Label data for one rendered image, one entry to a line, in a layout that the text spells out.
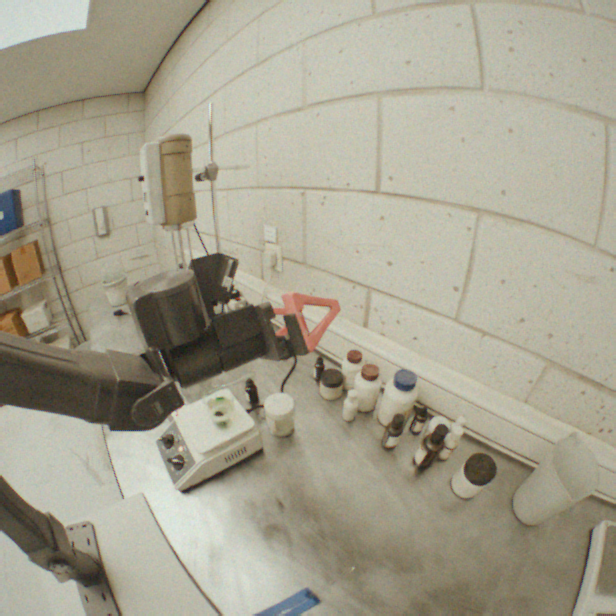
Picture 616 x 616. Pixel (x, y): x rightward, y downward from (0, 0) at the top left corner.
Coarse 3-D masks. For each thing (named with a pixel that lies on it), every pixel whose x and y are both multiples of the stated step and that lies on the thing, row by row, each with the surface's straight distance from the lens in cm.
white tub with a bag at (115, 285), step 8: (112, 264) 133; (120, 264) 137; (104, 272) 131; (112, 272) 131; (120, 272) 133; (104, 280) 141; (112, 280) 133; (120, 280) 131; (104, 288) 135; (112, 288) 132; (120, 288) 133; (112, 296) 134; (120, 296) 134; (112, 304) 137; (120, 304) 136
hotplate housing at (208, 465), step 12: (180, 420) 55; (252, 432) 50; (156, 444) 60; (192, 444) 51; (228, 444) 49; (240, 444) 49; (252, 444) 52; (204, 456) 49; (216, 456) 49; (228, 456) 50; (240, 456) 52; (192, 468) 50; (204, 468) 50; (216, 468) 52; (180, 480) 52; (192, 480) 52; (204, 480) 54
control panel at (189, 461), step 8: (176, 424) 56; (168, 432) 57; (176, 432) 55; (184, 440) 53; (160, 448) 58; (176, 448) 54; (184, 448) 52; (168, 456) 55; (184, 456) 52; (192, 456) 50; (168, 464) 55; (184, 464) 51; (192, 464) 50; (168, 472) 54; (176, 472) 53; (184, 472) 51; (176, 480) 52
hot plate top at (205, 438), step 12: (192, 408) 54; (204, 408) 53; (240, 408) 51; (192, 420) 52; (204, 420) 51; (240, 420) 50; (252, 420) 49; (192, 432) 50; (204, 432) 50; (216, 432) 49; (228, 432) 48; (240, 432) 48; (204, 444) 48; (216, 444) 47
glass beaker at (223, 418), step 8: (216, 384) 47; (208, 392) 47; (216, 392) 48; (224, 392) 47; (232, 392) 45; (208, 400) 48; (232, 400) 45; (208, 408) 44; (216, 408) 43; (224, 408) 44; (232, 408) 46; (216, 416) 45; (224, 416) 45; (232, 416) 46; (216, 424) 47; (224, 424) 47; (232, 424) 48
